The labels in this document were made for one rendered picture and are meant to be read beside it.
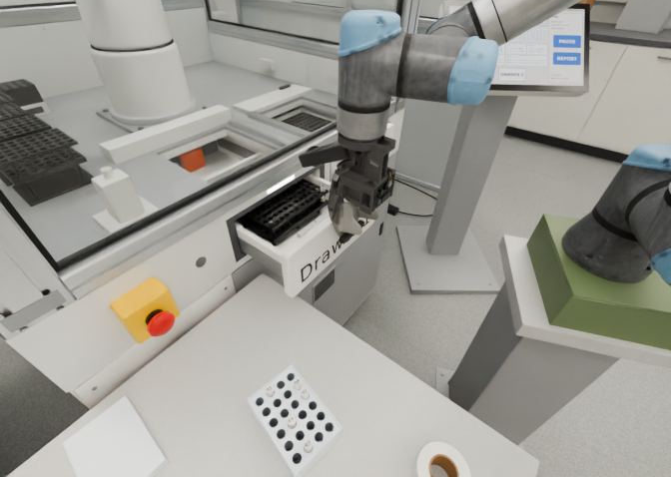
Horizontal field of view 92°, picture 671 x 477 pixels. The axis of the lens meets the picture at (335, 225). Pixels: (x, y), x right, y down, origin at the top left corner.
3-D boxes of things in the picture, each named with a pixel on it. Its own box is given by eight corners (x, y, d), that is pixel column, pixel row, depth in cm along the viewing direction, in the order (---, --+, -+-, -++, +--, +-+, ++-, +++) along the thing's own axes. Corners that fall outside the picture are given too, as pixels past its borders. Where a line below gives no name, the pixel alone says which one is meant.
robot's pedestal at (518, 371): (511, 387, 130) (626, 252, 81) (526, 477, 108) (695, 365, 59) (435, 368, 135) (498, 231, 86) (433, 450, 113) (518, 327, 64)
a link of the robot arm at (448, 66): (496, 27, 43) (412, 21, 45) (505, 46, 35) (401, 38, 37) (478, 89, 48) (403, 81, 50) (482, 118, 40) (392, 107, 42)
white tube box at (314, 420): (341, 437, 49) (342, 427, 46) (297, 483, 44) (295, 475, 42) (293, 374, 56) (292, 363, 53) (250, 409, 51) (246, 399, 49)
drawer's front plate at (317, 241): (374, 223, 78) (379, 184, 71) (292, 299, 61) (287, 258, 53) (367, 220, 79) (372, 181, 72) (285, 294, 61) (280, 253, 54)
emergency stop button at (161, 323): (180, 325, 52) (173, 310, 49) (157, 343, 49) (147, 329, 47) (170, 315, 53) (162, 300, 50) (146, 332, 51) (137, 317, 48)
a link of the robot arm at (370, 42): (404, 19, 36) (330, 15, 37) (391, 118, 43) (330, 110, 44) (411, 10, 41) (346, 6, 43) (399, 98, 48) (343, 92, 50)
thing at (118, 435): (169, 462, 46) (165, 459, 45) (102, 525, 41) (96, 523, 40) (129, 399, 52) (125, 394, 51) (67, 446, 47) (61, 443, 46)
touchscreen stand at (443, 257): (498, 293, 166) (613, 86, 100) (410, 293, 165) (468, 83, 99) (467, 230, 204) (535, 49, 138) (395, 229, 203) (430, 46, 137)
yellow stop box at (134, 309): (184, 316, 55) (171, 289, 50) (142, 348, 50) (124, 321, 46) (167, 301, 57) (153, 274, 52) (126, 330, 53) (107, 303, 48)
